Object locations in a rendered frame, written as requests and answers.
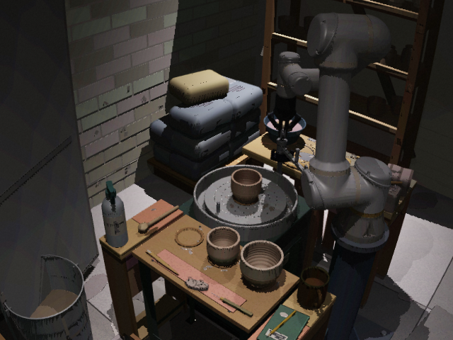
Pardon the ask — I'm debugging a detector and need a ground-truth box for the white spray bottle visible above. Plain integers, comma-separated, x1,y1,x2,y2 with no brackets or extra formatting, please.
101,180,130,249

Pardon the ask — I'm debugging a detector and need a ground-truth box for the thin wooden stick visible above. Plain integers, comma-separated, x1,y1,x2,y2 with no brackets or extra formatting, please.
145,249,180,276

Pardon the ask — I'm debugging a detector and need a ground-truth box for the low wooden bench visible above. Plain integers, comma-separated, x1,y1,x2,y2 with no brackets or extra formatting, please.
99,203,185,340

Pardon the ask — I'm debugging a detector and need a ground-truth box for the grey sponge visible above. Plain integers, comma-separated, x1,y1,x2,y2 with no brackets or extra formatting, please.
184,276,210,292

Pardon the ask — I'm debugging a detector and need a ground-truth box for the brown mug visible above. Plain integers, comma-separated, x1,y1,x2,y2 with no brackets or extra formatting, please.
297,266,331,310

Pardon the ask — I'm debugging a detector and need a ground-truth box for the tan clay bag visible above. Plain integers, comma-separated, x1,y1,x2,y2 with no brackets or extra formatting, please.
167,69,231,106

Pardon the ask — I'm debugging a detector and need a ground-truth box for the large brown clay cup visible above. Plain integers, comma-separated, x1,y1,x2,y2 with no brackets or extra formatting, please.
239,239,285,286

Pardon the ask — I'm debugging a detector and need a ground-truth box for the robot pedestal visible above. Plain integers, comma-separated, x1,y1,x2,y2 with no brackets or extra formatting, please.
327,237,385,340

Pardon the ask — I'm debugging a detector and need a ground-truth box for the wooden work table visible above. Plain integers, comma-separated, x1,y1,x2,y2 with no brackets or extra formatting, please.
131,213,337,340

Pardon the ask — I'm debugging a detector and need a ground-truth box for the wooden spoon tool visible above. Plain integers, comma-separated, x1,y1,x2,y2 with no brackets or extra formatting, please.
137,205,180,234

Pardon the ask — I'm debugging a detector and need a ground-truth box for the grey wheel head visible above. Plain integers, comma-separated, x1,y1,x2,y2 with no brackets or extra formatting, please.
205,179,285,221

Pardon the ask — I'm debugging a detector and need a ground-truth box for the grey wheel splash pan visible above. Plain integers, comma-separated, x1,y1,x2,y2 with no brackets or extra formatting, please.
193,164,300,242

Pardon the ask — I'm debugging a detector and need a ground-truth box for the green notebook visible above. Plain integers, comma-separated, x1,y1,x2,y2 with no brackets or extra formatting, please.
256,303,311,340

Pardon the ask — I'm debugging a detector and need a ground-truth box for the wooden pallet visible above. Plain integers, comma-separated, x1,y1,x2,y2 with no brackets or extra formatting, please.
147,155,251,194

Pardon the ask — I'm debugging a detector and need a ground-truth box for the green handled tool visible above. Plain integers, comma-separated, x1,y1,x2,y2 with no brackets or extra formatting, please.
219,297,254,317

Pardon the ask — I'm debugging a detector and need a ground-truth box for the blue bowl with pink slip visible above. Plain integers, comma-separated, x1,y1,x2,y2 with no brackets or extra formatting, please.
263,115,307,145

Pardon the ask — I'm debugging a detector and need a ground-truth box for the metal gauge post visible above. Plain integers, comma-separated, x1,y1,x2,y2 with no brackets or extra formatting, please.
270,137,288,175

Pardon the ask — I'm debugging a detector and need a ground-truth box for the grey clay bag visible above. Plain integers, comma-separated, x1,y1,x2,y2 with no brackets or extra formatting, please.
168,78,264,138
149,108,263,161
151,131,262,182

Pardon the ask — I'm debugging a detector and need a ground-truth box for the grey metal bin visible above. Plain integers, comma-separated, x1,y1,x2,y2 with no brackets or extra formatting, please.
0,254,94,340

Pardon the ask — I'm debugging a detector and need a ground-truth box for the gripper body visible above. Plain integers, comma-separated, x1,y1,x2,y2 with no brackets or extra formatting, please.
274,95,298,123

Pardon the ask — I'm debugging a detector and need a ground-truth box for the small brown clay cup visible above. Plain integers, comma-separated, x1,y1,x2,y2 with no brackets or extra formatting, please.
230,167,264,205

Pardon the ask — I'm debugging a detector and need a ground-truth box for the pink mat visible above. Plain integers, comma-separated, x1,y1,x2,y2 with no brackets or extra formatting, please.
131,198,184,235

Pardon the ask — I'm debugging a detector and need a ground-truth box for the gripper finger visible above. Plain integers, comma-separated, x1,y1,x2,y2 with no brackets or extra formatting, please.
285,113,303,131
266,112,285,132

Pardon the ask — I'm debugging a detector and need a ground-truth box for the wooden nest ring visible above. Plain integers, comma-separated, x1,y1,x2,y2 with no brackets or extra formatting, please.
174,226,205,248

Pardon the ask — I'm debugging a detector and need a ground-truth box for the yellow pencil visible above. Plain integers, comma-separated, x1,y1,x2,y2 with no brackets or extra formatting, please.
269,309,297,336

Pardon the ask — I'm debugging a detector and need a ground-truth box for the wooden shelf unit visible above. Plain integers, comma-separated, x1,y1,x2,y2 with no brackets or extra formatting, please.
260,0,432,169

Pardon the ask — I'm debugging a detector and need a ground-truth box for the dark grey cabinet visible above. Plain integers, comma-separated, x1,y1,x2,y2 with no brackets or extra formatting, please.
0,0,101,272

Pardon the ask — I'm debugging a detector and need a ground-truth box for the pink folded towel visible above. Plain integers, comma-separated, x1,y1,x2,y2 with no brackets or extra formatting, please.
386,162,415,186

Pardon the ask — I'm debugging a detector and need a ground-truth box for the medium brown clay cup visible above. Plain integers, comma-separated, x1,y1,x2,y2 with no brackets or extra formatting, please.
206,226,242,267

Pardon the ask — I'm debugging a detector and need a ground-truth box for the long pink strip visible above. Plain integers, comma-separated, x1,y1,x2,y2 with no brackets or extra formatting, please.
156,248,247,313

